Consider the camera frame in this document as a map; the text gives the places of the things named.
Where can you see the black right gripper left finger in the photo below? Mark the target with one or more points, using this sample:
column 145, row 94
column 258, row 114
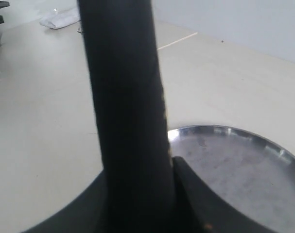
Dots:
column 79, row 216

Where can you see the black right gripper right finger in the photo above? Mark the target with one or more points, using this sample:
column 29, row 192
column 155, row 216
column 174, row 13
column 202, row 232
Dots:
column 200, row 210

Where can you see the black and yellow claw hammer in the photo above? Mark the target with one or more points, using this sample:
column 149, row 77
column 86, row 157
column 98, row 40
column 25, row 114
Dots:
column 128, row 96

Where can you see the round stainless steel plate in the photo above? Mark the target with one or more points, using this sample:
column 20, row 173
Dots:
column 254, row 175

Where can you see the thin wooden stick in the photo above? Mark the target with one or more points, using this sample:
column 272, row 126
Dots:
column 179, row 40

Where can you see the white folded cloth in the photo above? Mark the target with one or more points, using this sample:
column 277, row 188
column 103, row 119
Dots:
column 59, row 19

